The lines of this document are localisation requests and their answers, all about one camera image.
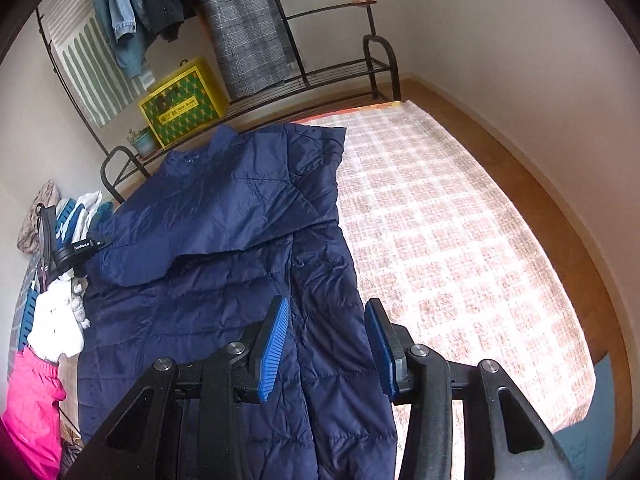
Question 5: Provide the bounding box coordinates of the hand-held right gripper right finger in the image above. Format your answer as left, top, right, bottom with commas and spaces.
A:
364, 299, 581, 480

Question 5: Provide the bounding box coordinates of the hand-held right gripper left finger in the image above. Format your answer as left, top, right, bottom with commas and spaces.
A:
60, 295, 292, 480

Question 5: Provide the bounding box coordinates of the navy puffer jacket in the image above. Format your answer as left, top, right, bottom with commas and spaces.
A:
75, 122, 401, 480

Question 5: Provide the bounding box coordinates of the person's left forearm pink sleeve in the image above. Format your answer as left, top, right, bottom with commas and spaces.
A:
0, 347, 68, 480

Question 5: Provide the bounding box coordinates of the pile of folded clothes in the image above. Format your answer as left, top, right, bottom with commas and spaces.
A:
52, 191, 116, 247

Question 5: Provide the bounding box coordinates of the black metal clothes rack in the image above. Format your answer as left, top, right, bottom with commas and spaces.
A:
35, 0, 403, 206

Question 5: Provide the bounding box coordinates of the person's left hand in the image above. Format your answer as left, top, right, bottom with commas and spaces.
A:
26, 274, 94, 359

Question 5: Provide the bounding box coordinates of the floral patterned cloth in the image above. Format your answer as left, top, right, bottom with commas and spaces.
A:
16, 181, 62, 255

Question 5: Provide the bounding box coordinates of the blue striped cloth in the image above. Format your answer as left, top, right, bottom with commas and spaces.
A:
14, 259, 47, 352

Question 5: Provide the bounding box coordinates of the checked pink white blanket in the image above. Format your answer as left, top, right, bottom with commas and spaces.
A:
295, 100, 598, 431

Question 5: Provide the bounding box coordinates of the small potted plant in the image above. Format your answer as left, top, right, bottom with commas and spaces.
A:
126, 127, 158, 157

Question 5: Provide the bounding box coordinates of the green white striped cloth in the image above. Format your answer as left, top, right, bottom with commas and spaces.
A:
37, 0, 146, 128

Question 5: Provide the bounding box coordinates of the yellow green patterned box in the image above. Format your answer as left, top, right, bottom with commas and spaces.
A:
137, 57, 231, 148

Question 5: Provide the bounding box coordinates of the teal hanging garment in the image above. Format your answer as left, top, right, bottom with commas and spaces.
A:
90, 0, 156, 82

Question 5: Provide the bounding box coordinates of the blue floor mat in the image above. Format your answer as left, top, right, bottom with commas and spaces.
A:
552, 350, 632, 476

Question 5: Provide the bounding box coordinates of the blue denim jacket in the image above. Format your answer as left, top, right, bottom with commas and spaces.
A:
102, 0, 151, 45

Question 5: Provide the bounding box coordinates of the dark hanging jacket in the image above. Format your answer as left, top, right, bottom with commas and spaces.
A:
135, 0, 188, 43

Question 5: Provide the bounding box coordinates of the grey plaid coat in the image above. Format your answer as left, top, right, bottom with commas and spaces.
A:
181, 0, 301, 101

